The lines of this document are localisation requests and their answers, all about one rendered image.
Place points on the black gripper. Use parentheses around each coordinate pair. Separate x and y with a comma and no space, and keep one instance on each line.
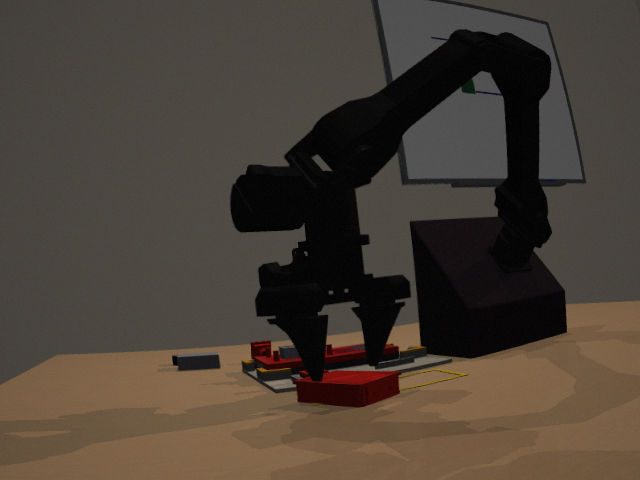
(335,262)

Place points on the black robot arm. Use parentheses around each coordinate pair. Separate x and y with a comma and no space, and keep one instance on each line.
(358,138)

